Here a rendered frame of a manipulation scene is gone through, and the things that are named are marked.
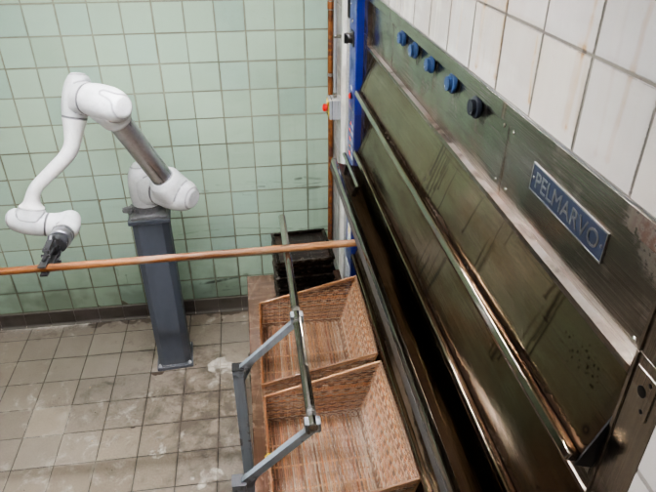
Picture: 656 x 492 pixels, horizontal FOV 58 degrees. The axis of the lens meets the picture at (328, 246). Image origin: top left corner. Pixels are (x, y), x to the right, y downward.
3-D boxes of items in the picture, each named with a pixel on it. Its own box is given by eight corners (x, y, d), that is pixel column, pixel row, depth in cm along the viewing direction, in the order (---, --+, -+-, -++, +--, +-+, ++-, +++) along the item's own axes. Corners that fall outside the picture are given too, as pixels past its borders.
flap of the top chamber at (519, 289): (363, 97, 239) (382, 49, 231) (587, 464, 89) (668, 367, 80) (353, 93, 238) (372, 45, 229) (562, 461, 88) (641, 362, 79)
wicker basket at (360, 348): (356, 318, 296) (357, 273, 282) (377, 402, 249) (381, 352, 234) (259, 326, 291) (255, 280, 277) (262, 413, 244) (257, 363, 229)
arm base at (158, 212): (124, 205, 310) (122, 195, 307) (168, 201, 314) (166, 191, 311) (121, 222, 294) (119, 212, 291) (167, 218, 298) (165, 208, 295)
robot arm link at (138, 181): (147, 191, 311) (141, 152, 299) (174, 199, 303) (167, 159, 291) (124, 204, 299) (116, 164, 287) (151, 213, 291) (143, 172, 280)
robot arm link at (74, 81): (52, 113, 242) (74, 119, 237) (55, 67, 238) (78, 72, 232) (78, 115, 254) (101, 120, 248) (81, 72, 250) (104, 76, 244)
